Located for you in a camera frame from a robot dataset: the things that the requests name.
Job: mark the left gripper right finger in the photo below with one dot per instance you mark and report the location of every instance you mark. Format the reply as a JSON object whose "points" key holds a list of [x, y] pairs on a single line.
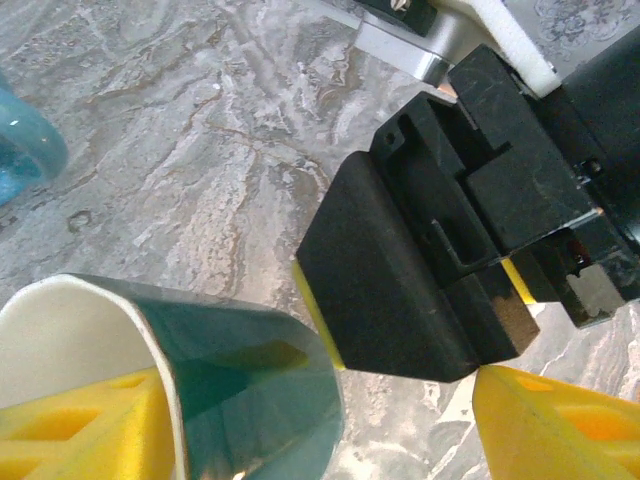
{"points": [[565, 435]]}

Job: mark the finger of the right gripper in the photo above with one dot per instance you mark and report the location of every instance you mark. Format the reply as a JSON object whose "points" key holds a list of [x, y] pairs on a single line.
{"points": [[380, 270], [495, 315]]}

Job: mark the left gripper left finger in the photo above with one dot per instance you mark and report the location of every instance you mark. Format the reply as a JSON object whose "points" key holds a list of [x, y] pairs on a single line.
{"points": [[75, 440]]}

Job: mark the dark green mug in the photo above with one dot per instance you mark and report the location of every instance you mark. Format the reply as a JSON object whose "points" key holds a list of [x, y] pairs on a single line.
{"points": [[240, 400]]}

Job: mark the teal blue glazed mug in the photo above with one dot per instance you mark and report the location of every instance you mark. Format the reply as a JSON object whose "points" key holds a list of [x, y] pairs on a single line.
{"points": [[30, 150]]}

